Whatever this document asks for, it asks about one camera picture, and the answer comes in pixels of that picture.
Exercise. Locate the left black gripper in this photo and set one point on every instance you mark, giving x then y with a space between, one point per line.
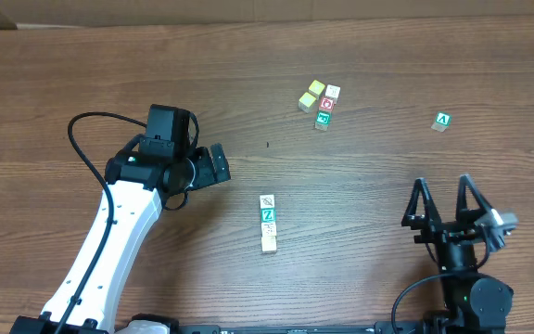
207 170

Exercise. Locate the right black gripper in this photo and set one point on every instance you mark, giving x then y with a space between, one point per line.
440 224

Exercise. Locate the white block blue side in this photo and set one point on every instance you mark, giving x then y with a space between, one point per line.
267 201

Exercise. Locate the white block blue H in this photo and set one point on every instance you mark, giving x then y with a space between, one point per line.
268 230

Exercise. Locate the yellow plain wooden block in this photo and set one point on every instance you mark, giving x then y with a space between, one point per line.
269 244

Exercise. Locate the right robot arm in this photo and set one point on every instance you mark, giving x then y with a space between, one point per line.
473 302

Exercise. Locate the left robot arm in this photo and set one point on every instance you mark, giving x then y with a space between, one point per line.
162 162

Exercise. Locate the green letter A block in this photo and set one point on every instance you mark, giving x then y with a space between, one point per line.
441 122

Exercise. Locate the yellow block lower left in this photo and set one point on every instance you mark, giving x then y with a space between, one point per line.
307 102

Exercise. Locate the green picture block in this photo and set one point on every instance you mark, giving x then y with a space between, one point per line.
322 120

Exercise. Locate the yellow block upper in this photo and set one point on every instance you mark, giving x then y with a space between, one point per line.
316 88

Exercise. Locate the red circle block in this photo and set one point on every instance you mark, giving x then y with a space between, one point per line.
326 104

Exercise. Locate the white block top right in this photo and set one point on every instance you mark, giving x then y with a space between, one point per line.
332 92

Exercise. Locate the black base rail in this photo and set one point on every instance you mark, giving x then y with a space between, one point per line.
148 324

